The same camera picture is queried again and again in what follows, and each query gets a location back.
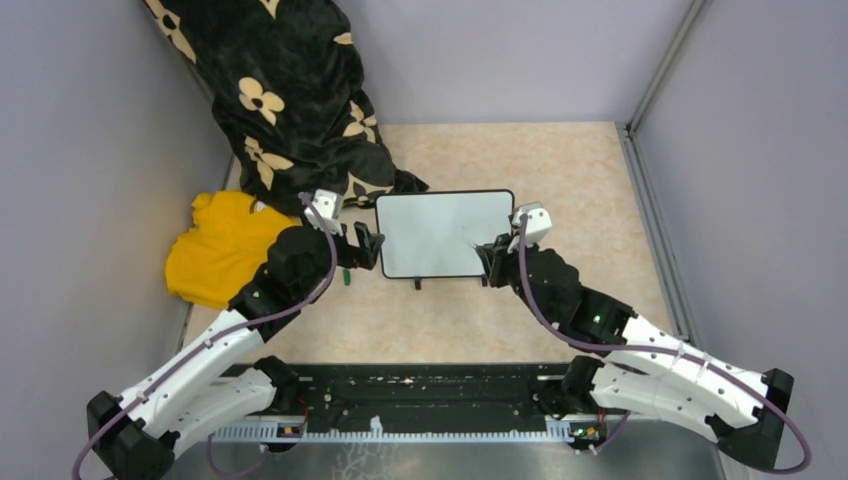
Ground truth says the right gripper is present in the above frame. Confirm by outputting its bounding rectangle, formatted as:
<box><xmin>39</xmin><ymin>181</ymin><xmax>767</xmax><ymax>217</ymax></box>
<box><xmin>478</xmin><ymin>230</ymin><xmax>554</xmax><ymax>326</ymax></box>

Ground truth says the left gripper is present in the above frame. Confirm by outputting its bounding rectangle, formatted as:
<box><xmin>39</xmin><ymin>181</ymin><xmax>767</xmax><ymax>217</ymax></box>
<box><xmin>295</xmin><ymin>207</ymin><xmax>384</xmax><ymax>301</ymax></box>

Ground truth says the white whiteboard black frame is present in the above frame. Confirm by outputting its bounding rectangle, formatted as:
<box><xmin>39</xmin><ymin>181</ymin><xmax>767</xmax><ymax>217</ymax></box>
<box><xmin>375</xmin><ymin>189</ymin><xmax>515</xmax><ymax>289</ymax></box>

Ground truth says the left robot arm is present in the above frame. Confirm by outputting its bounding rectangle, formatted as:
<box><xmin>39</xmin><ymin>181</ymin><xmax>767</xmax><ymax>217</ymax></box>
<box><xmin>87</xmin><ymin>222</ymin><xmax>385</xmax><ymax>479</ymax></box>

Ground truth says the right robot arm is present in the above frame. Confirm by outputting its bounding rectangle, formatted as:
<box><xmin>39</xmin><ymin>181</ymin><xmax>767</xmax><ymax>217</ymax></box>
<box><xmin>475</xmin><ymin>234</ymin><xmax>794</xmax><ymax>473</ymax></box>

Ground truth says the yellow cloth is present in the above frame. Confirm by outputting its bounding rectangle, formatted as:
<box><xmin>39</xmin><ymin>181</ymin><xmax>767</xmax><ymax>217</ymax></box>
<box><xmin>164</xmin><ymin>191</ymin><xmax>301</xmax><ymax>309</ymax></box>

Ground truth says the black floral blanket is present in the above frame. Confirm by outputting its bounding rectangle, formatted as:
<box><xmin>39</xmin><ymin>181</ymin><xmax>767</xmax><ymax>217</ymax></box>
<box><xmin>146</xmin><ymin>0</ymin><xmax>428</xmax><ymax>216</ymax></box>

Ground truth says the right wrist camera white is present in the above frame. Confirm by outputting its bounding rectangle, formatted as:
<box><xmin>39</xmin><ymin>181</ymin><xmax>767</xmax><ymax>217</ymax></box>
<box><xmin>507</xmin><ymin>202</ymin><xmax>552</xmax><ymax>253</ymax></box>

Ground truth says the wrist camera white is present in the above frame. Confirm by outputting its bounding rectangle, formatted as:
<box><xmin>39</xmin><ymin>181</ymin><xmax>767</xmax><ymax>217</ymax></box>
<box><xmin>507</xmin><ymin>202</ymin><xmax>552</xmax><ymax>253</ymax></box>
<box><xmin>304</xmin><ymin>189</ymin><xmax>344</xmax><ymax>236</ymax></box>

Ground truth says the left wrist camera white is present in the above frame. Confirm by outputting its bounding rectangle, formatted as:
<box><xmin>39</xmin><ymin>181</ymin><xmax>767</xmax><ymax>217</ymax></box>
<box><xmin>304</xmin><ymin>189</ymin><xmax>344</xmax><ymax>236</ymax></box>

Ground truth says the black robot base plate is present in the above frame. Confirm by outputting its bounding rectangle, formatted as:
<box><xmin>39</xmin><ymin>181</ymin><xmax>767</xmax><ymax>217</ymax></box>
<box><xmin>262</xmin><ymin>363</ymin><xmax>598</xmax><ymax>434</ymax></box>

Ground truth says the aluminium frame rail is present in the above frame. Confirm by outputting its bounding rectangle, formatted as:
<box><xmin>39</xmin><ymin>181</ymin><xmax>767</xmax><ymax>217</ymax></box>
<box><xmin>616</xmin><ymin>0</ymin><xmax>712</xmax><ymax>346</ymax></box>

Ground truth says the white slotted cable duct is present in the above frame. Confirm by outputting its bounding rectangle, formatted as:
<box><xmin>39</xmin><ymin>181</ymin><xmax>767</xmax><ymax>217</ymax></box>
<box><xmin>212</xmin><ymin>416</ymin><xmax>604</xmax><ymax>449</ymax></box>

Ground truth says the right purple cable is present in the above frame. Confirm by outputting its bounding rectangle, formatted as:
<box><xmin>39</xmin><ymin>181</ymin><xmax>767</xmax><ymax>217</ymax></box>
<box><xmin>516</xmin><ymin>213</ymin><xmax>814</xmax><ymax>476</ymax></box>

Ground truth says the purple cable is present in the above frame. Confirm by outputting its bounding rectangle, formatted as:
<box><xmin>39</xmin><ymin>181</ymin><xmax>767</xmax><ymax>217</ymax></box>
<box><xmin>516</xmin><ymin>213</ymin><xmax>814</xmax><ymax>476</ymax></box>
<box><xmin>71</xmin><ymin>192</ymin><xmax>340</xmax><ymax>480</ymax></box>

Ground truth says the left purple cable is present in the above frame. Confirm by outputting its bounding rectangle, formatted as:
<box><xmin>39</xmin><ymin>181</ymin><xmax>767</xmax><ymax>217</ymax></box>
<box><xmin>71</xmin><ymin>192</ymin><xmax>340</xmax><ymax>480</ymax></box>

